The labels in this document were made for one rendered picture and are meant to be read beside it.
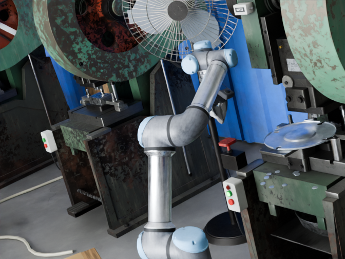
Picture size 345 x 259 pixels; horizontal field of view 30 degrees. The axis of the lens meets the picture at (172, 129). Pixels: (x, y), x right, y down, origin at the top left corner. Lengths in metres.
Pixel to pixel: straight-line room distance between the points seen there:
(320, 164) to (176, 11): 1.06
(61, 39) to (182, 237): 1.53
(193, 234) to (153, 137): 0.37
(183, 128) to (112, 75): 1.37
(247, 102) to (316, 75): 2.60
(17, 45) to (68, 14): 1.82
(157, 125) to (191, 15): 1.01
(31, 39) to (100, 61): 1.81
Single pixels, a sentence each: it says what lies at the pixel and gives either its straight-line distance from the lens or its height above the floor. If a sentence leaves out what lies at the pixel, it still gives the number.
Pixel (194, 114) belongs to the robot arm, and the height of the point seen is 1.04.
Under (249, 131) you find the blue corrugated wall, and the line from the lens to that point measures 4.80.
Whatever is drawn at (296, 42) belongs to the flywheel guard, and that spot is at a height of 1.25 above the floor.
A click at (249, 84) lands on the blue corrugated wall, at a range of 4.65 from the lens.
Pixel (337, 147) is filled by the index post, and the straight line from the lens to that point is 2.52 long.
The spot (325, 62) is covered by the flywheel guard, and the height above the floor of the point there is 1.18.
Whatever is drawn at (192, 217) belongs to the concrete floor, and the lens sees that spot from 3.95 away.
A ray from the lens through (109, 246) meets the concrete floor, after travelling 3.89.
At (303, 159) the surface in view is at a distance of 2.61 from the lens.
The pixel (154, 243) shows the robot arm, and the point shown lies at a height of 0.66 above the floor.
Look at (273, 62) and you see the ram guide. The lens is 2.61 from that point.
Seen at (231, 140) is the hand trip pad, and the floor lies 0.76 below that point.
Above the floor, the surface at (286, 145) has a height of 0.78.
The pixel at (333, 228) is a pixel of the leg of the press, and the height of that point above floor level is 0.51.
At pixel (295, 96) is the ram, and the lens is 2.59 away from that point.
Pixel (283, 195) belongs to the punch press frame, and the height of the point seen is 0.56.
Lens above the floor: 1.71
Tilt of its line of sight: 18 degrees down
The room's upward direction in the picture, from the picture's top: 14 degrees counter-clockwise
